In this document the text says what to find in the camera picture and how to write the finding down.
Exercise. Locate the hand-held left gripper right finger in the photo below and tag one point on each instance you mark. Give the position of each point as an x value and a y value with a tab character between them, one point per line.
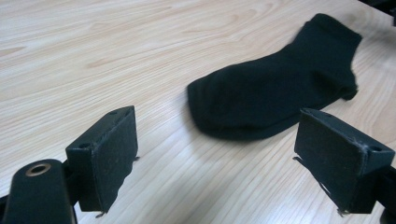
341	161

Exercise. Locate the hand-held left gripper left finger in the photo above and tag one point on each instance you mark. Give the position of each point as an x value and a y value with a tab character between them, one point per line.
102	161

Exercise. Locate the black sock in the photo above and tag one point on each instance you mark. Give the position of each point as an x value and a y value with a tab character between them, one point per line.
264	93

